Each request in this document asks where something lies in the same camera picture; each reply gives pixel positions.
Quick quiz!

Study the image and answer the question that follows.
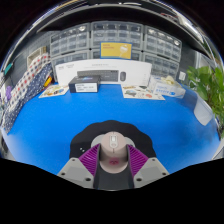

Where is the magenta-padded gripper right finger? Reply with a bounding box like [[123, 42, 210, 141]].
[[127, 143, 170, 189]]

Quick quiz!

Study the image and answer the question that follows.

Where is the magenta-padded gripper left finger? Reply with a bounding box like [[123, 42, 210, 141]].
[[57, 143, 102, 190]]

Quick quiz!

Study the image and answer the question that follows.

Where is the beige computer mouse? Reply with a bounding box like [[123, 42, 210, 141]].
[[99, 131, 129, 174]]

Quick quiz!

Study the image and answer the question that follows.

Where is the black mouse pad with eyes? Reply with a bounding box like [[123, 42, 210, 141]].
[[69, 119, 157, 189]]

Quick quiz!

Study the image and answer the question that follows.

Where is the printed picture sheet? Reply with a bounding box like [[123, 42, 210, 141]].
[[38, 84, 70, 99], [121, 84, 166, 101]]

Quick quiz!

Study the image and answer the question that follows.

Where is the white blue tissue pack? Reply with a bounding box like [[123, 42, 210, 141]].
[[147, 75, 187, 100]]

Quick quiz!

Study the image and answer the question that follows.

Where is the small dark box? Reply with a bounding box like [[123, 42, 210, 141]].
[[68, 74, 101, 94]]

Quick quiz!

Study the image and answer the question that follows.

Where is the yellow red object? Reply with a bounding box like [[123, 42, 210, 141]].
[[43, 75, 54, 88]]

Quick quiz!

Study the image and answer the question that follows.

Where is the long white keyboard box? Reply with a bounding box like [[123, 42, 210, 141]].
[[54, 58, 153, 87]]

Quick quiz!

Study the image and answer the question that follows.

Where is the green potted plant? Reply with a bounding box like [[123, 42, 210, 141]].
[[186, 65, 224, 138]]

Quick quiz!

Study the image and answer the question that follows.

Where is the red white checkered cloth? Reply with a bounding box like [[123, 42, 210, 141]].
[[5, 53, 52, 109]]

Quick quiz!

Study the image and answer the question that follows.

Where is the purple object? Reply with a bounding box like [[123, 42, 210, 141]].
[[4, 85, 13, 102]]

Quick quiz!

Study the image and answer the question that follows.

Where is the white woven basket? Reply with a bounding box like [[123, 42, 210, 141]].
[[27, 46, 48, 66]]

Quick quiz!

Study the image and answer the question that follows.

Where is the teal object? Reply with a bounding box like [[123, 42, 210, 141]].
[[3, 63, 14, 75]]

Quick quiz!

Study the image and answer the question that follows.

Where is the yellow card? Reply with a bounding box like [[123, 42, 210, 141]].
[[100, 42, 133, 60]]

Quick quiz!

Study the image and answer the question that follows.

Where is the white wall socket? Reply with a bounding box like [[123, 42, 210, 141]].
[[178, 70, 187, 82]]

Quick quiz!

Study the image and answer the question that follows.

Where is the dark wall shelf unit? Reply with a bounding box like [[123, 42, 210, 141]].
[[34, 2, 209, 51]]

